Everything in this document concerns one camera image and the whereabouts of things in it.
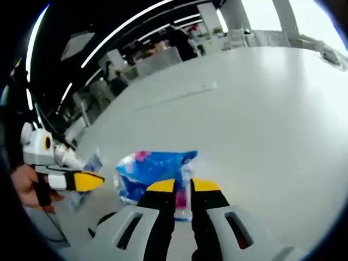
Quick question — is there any white chair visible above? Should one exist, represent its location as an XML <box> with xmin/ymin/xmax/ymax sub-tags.
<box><xmin>226</xmin><ymin>29</ymin><xmax>247</xmax><ymax>50</ymax></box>

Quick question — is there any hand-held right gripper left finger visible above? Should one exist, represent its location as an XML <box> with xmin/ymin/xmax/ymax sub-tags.
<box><xmin>89</xmin><ymin>178</ymin><xmax>177</xmax><ymax>261</ymax></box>

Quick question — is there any ceiling vent panel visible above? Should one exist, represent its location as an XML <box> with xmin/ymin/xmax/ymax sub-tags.
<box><xmin>60</xmin><ymin>32</ymin><xmax>96</xmax><ymax>62</ymax></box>

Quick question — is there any blue tissue packet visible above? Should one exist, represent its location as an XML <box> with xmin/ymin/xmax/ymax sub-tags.
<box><xmin>113</xmin><ymin>149</ymin><xmax>200</xmax><ymax>222</ymax></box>

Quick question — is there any pale blue white packet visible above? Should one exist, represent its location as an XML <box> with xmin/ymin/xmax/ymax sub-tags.
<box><xmin>67</xmin><ymin>152</ymin><xmax>103</xmax><ymax>212</ymax></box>

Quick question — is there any person's left hand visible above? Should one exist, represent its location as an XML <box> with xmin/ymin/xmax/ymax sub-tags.
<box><xmin>10</xmin><ymin>164</ymin><xmax>65</xmax><ymax>212</ymax></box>

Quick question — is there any table cable slot lid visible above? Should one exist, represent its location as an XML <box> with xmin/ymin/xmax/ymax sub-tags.
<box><xmin>134</xmin><ymin>80</ymin><xmax>218</xmax><ymax>111</ymax></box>

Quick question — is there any long ceiling light strip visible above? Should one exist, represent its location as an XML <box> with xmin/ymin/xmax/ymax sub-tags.
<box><xmin>80</xmin><ymin>0</ymin><xmax>204</xmax><ymax>69</ymax></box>

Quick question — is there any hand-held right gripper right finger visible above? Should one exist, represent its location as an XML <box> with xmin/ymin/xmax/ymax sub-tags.
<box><xmin>189</xmin><ymin>178</ymin><xmax>281</xmax><ymax>261</ymax></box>

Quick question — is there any white red packet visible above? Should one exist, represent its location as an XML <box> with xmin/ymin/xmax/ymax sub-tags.
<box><xmin>54</xmin><ymin>145</ymin><xmax>85</xmax><ymax>170</ymax></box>

